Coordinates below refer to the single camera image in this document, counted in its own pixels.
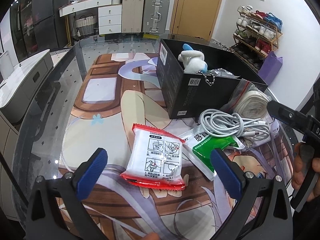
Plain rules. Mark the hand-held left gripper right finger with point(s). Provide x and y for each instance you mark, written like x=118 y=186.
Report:
x=225 y=175

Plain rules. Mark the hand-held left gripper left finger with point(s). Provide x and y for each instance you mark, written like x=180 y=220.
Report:
x=92 y=175

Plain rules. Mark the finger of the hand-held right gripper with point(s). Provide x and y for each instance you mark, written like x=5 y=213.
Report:
x=287 y=115

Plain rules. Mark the red white packet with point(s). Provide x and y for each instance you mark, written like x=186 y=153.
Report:
x=150 y=160

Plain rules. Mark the black cardboard box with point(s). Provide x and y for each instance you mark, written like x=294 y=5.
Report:
x=180 y=90

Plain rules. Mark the person's right hand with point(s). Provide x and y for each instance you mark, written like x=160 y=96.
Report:
x=300 y=172

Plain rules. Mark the person's left hand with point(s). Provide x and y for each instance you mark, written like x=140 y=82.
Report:
x=150 y=237

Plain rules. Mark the green white packet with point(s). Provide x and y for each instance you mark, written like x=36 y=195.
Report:
x=210 y=150

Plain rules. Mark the printed desk mat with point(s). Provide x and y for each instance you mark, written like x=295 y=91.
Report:
x=105 y=135

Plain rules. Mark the purple bag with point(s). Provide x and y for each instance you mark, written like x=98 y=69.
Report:
x=271 y=67

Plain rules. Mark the wooden shoe rack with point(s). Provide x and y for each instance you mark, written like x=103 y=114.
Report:
x=276 y=42

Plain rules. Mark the beige side cabinet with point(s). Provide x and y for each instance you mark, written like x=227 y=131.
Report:
x=7 y=155

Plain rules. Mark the rows of shoes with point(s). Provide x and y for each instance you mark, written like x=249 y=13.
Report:
x=257 y=30

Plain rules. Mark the shoes on floor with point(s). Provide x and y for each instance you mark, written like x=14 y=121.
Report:
x=221 y=45

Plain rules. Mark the grey low cabinet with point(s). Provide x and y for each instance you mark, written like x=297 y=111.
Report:
x=27 y=72

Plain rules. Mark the striped rug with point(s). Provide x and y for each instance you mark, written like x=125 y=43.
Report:
x=61 y=51

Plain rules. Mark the wooden door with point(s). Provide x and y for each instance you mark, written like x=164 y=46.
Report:
x=197 y=10

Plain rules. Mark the white upright board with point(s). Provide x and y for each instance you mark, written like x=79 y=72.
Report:
x=6 y=65

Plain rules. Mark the wicker basket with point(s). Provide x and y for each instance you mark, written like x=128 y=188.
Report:
x=86 y=26

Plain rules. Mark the white desk with drawers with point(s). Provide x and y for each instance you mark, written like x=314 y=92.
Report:
x=110 y=17

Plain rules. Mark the dark grey fridge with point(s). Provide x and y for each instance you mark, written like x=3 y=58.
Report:
x=47 y=17

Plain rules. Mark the silver suitcase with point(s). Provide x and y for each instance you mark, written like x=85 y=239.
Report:
x=156 y=15

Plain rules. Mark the glass door wardrobe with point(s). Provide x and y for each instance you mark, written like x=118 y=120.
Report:
x=25 y=22

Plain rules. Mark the beige suitcase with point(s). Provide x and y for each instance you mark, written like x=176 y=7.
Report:
x=132 y=12

